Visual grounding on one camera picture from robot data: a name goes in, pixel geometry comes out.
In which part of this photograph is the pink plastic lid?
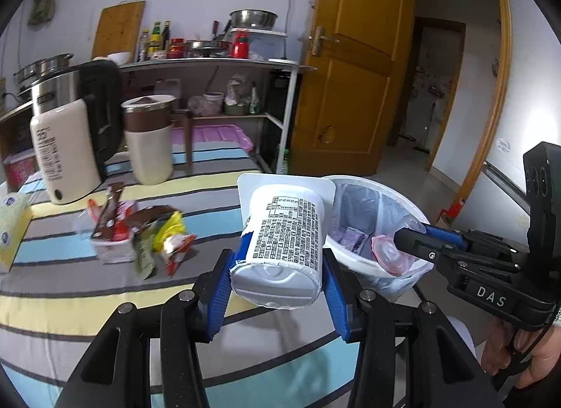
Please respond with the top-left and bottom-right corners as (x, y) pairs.
(371, 234), (414, 276)

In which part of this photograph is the yellow snack packet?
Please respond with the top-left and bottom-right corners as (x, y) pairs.
(152, 210), (187, 255)

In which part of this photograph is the white yogurt cup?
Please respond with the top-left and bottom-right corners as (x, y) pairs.
(230, 173), (336, 310)

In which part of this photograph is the brown coffee sachet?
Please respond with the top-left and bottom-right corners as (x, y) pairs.
(91, 182), (124, 241)

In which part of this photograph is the purple milk carton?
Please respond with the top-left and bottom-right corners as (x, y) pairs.
(335, 227), (368, 255)

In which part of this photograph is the white trash bin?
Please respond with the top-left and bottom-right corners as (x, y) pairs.
(325, 175), (434, 302)

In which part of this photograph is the person's right hand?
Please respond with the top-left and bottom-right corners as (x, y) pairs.
(480, 317), (561, 389)

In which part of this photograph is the striped tablecloth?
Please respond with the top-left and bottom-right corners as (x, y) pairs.
(1, 143), (358, 407)

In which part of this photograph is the small brown wrapper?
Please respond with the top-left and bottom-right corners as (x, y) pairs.
(124, 206), (177, 234)

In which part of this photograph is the clear zip bag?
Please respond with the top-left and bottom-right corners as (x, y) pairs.
(72, 210), (96, 241)

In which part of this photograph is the pink lidded storage box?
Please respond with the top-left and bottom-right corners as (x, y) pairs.
(190, 124), (254, 153)

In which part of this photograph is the green glass bottle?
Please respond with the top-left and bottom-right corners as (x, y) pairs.
(279, 149), (290, 175)

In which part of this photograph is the cream brown lidded mug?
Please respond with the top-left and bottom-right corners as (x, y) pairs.
(121, 94), (192, 186)

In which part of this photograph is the yellow tissue pack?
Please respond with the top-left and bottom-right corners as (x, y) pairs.
(0, 193), (31, 274)

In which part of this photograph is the white electric kettle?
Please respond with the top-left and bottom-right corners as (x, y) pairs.
(29, 59), (124, 205)

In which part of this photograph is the wooden door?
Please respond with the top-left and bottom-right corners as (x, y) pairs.
(289, 0), (414, 176)

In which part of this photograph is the white bowl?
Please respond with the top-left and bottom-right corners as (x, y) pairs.
(107, 52), (132, 66)

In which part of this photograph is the red bottle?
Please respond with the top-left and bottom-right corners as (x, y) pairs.
(230, 30), (249, 59)

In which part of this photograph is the metal shelf rack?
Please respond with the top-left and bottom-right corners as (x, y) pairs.
(0, 56), (318, 174)

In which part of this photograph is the steel pot on stove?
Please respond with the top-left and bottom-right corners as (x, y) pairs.
(14, 53), (73, 88)

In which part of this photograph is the wooden cutting board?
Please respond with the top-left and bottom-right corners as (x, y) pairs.
(91, 0), (146, 58)

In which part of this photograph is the steel bowl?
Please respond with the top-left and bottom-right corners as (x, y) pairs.
(230, 9), (278, 31)

